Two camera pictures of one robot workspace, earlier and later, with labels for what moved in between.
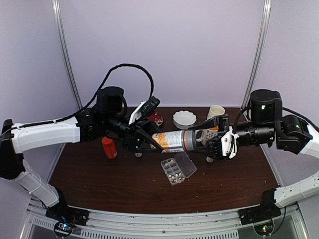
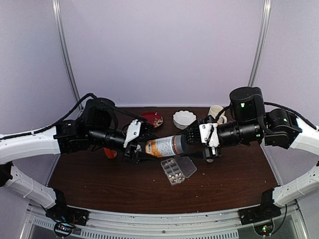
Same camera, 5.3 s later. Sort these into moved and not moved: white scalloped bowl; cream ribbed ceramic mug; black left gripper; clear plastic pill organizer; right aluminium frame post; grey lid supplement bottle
Moved: grey lid supplement bottle; black left gripper
Not moved: cream ribbed ceramic mug; right aluminium frame post; white scalloped bowl; clear plastic pill organizer
